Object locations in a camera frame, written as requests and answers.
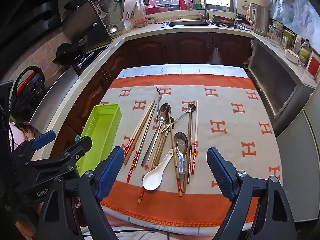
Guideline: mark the large steel spoon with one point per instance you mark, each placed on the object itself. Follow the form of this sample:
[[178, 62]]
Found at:
[[163, 113]]

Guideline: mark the small steel fork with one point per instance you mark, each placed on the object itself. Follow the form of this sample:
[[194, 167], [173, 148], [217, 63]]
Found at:
[[158, 92]]

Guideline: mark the white kitchen countertop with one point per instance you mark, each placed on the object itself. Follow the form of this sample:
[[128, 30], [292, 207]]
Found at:
[[145, 31]]

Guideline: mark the grey appliance with glass door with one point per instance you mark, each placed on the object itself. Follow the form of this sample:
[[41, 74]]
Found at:
[[272, 80]]

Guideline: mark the chopsticks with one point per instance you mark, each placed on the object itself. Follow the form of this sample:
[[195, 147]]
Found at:
[[161, 150]]

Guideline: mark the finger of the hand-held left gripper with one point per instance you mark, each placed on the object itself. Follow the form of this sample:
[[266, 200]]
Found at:
[[83, 143], [43, 137]]

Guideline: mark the orange and beige printed blanket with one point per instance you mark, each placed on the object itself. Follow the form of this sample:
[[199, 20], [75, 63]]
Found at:
[[225, 115]]

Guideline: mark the steel soup spoon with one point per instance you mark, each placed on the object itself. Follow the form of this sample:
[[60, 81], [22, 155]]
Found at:
[[180, 142]]

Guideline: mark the red plastic basin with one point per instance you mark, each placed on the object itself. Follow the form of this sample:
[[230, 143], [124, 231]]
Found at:
[[151, 9]]

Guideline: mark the black wok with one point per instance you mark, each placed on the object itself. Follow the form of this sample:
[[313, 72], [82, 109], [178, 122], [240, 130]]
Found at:
[[63, 52]]

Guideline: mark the red bottle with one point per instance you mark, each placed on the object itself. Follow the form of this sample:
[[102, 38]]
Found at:
[[182, 1]]

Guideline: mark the food container with red lid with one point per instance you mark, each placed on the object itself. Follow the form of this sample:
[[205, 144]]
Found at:
[[140, 23]]

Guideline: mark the hanging clear plastic bag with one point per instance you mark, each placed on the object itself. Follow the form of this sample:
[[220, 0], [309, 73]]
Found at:
[[215, 56]]

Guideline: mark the black gas stove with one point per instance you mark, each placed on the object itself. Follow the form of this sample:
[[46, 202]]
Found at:
[[92, 56]]

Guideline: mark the small silver teapot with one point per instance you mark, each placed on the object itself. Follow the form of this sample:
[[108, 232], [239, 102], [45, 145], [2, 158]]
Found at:
[[113, 29]]

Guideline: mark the red pan with dishes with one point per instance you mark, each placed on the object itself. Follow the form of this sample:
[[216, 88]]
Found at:
[[225, 20]]

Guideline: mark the stainless steel splash guard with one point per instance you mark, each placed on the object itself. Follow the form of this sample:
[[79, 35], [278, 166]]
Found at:
[[55, 100]]

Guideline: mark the green dish soap bottle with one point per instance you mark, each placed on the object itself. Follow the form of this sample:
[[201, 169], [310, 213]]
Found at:
[[198, 2]]

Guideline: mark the grey refrigerator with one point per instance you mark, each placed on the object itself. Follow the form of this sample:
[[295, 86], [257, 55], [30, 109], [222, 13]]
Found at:
[[300, 167]]

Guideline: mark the green plastic utensil tray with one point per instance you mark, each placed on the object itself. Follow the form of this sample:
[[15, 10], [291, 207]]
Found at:
[[105, 127]]

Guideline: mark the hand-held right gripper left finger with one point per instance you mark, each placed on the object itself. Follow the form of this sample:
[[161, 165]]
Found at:
[[110, 171]]

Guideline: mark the pale patterned table cover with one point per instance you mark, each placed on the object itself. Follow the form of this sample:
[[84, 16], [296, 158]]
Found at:
[[180, 68]]

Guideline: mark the white bowl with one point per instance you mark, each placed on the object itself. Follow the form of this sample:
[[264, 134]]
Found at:
[[292, 55]]

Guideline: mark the white and red printed bag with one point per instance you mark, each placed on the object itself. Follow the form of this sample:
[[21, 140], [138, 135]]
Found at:
[[22, 135]]

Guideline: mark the stainless electric kettle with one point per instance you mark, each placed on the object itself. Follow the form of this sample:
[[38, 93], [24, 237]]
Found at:
[[260, 17]]

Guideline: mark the white plastic bottle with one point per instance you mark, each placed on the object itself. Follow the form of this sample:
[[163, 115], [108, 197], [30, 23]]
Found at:
[[297, 43]]

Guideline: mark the pink plastic basin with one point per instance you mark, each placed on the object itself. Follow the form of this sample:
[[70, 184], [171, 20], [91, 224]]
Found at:
[[163, 8]]

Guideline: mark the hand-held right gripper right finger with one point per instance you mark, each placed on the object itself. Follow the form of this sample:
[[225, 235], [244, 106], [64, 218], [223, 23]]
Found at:
[[220, 172]]

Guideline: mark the steel kitchen sink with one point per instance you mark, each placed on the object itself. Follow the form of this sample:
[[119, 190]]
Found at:
[[185, 23]]

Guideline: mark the grey blue wall poster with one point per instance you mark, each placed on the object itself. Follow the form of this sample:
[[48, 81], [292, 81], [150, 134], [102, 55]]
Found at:
[[295, 2]]

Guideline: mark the dark wooden base cabinets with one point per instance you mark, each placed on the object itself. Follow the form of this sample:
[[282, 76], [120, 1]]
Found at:
[[187, 47]]

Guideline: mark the red striped bamboo chopstick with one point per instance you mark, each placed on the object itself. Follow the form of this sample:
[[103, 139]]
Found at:
[[140, 130], [136, 158], [129, 173], [195, 130], [127, 145]]

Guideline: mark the white ceramic soup spoon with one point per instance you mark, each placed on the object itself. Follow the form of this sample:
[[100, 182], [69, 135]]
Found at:
[[153, 178]]

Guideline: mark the blue round cabinet knob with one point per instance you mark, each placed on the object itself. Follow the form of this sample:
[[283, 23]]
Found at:
[[77, 138]]

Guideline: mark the red and white box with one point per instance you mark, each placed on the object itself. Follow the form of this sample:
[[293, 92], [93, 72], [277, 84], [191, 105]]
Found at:
[[313, 66]]

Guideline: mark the clear bottle with green label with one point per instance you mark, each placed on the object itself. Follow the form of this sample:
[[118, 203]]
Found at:
[[304, 52]]

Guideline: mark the white cutting board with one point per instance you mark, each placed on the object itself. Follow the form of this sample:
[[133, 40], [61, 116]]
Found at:
[[128, 8]]

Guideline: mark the steel kitchen faucet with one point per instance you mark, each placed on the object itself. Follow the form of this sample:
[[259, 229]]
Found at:
[[205, 7]]

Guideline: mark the clear glass jar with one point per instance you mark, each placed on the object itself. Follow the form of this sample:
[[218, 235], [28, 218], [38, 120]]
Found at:
[[276, 33]]

